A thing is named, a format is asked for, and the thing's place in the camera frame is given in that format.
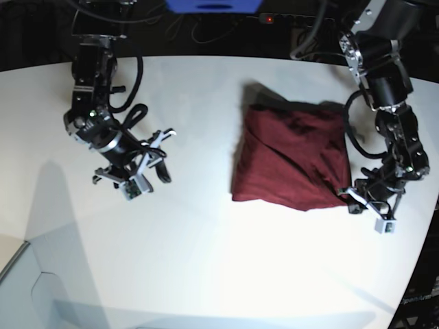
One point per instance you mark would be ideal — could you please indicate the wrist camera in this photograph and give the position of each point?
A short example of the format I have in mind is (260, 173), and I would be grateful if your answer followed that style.
(385, 226)
(135, 186)

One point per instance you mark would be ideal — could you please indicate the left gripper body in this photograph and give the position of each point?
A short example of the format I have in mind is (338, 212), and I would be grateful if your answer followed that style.
(379, 208)

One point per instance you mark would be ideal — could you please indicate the black power strip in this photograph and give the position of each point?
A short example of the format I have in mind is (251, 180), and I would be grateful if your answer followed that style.
(300, 20)

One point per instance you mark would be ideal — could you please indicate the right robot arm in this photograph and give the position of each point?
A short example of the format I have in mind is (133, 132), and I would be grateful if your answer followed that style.
(92, 120)

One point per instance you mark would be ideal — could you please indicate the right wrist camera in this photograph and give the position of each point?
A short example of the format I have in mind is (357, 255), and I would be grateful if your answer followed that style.
(135, 186)

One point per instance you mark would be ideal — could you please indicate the blue box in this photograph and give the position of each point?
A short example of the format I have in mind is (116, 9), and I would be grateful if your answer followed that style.
(213, 6)

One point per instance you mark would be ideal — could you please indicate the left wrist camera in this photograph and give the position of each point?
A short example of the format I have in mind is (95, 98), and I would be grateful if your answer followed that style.
(385, 226)

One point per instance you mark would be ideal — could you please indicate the dark red t-shirt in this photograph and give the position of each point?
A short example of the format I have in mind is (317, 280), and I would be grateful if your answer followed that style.
(290, 153)

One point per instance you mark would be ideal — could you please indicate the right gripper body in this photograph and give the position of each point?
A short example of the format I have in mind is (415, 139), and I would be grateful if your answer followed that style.
(128, 158)

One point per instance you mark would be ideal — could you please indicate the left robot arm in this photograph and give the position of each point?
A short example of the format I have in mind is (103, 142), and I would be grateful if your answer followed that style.
(370, 41)

